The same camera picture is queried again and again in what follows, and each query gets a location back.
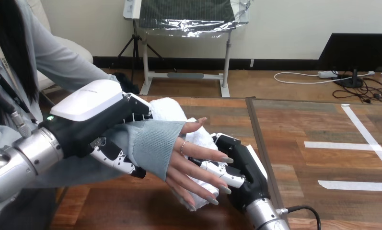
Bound person's forearm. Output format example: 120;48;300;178
25;120;186;188

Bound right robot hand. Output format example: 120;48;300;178
188;133;271;212

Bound foil sheet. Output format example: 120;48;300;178
138;0;252;39

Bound dark screen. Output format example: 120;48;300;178
317;33;382;89

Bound tangle of cables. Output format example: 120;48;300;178
332;76;382;105

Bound white power strip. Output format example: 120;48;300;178
317;70;339;80

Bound person's hand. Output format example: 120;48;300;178
164;117;234;212

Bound black tripod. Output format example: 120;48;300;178
117;19;164;84

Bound black fluffy thing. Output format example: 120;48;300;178
114;72;140;95

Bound white towel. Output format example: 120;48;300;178
149;97;220;212

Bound person's body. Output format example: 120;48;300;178
0;0;120;230

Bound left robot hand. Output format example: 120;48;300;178
39;79;154;179

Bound black cable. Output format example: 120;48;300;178
285;205;322;230

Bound white power cord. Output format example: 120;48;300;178
273;70;376;85

